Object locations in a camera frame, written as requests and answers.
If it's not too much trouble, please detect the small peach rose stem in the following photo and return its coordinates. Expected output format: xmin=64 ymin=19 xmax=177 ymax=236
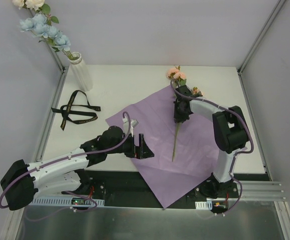
xmin=172 ymin=85 xmax=203 ymax=162

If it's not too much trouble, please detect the purple wrapping paper sheet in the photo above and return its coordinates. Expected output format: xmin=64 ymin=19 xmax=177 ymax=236
xmin=104 ymin=87 xmax=218 ymax=208

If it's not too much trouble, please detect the black ribbon gold lettering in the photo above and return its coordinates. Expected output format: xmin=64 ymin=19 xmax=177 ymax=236
xmin=51 ymin=89 xmax=102 ymax=132

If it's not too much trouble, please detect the blue flower stem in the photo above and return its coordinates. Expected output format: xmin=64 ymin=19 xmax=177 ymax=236
xmin=19 ymin=13 xmax=79 ymax=61

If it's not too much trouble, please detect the white rose stem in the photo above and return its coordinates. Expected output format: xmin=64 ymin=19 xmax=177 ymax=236
xmin=12 ymin=0 xmax=59 ymax=25

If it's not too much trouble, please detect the large peach rose stem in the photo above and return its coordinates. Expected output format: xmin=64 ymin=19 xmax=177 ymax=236
xmin=166 ymin=66 xmax=187 ymax=88

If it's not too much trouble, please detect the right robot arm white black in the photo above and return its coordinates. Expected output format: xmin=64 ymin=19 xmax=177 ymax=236
xmin=172 ymin=85 xmax=253 ymax=198

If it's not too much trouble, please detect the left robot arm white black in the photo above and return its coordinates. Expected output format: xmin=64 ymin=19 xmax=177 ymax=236
xmin=0 ymin=126 xmax=155 ymax=211

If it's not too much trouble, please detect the white ribbed vase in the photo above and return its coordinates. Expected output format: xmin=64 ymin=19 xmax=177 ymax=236
xmin=69 ymin=52 xmax=93 ymax=92

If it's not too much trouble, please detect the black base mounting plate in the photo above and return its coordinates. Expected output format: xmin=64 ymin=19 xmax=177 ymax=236
xmin=87 ymin=170 xmax=238 ymax=209

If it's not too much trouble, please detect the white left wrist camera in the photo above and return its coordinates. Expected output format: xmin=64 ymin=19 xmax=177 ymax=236
xmin=123 ymin=118 xmax=138 ymax=136

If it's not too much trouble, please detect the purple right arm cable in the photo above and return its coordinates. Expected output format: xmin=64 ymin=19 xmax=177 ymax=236
xmin=169 ymin=79 xmax=254 ymax=221

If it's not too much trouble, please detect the small white cable duct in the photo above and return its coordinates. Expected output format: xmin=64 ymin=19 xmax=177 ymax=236
xmin=195 ymin=200 xmax=212 ymax=211

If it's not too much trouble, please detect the white slotted cable duct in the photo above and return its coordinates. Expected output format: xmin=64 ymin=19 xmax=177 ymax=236
xmin=30 ymin=196 xmax=105 ymax=208

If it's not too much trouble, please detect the aluminium rail right front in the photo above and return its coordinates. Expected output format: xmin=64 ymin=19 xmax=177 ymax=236
xmin=241 ymin=181 xmax=287 ymax=202

